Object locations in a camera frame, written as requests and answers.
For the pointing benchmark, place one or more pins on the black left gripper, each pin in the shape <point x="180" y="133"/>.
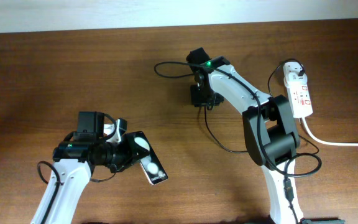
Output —
<point x="131" y="155"/>

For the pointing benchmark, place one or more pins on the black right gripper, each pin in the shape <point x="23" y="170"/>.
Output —
<point x="196" y="101"/>

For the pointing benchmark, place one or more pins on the black smartphone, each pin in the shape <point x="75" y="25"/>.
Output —
<point x="152" y="167"/>

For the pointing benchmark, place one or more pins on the white power strip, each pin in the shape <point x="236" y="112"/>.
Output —
<point x="300" y="101"/>

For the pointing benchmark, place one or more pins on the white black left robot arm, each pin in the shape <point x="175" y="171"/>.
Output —
<point x="99" y="140"/>

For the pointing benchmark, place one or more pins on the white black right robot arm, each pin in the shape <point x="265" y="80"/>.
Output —
<point x="270" y="133"/>

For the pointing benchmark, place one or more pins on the white USB charger plug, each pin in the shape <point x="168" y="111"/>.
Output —
<point x="294" y="74"/>

